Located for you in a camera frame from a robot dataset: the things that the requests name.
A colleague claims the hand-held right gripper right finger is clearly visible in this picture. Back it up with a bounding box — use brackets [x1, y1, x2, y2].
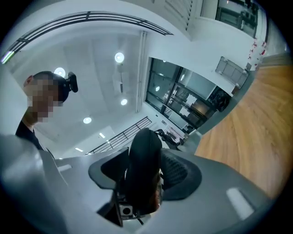
[141, 148, 274, 234]

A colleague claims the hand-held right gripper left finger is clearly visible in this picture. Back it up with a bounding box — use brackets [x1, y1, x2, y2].
[0, 134, 129, 234]

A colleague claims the person's black shirt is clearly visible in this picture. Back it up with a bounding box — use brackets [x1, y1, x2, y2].
[15, 120, 44, 151]

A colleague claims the black office chair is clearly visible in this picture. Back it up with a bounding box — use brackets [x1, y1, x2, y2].
[154, 128, 185, 148]

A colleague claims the person's head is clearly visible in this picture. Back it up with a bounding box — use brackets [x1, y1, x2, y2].
[22, 70, 69, 125]

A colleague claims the straight black railing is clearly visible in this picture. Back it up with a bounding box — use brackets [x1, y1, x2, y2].
[88, 116, 153, 155]

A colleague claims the hanging ceiling fixture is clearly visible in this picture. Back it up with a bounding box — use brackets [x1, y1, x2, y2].
[117, 63, 125, 93]

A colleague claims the white folded table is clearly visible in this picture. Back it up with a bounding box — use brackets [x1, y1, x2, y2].
[216, 56, 250, 89]

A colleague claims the white ceiling pipe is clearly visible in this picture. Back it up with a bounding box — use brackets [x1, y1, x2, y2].
[136, 31, 148, 113]

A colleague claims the curved black balcony railing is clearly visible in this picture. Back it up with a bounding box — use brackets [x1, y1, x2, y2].
[1, 11, 174, 63]

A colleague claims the white louvered panel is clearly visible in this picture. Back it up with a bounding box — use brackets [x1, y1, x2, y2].
[163, 0, 201, 42]

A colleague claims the dark glass window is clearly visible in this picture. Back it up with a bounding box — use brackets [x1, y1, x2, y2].
[215, 0, 259, 38]

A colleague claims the black head-worn camera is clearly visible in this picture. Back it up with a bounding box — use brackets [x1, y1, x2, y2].
[65, 71, 79, 93]

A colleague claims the large dark glass window wall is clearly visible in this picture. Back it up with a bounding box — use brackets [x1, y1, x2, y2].
[145, 57, 232, 136]

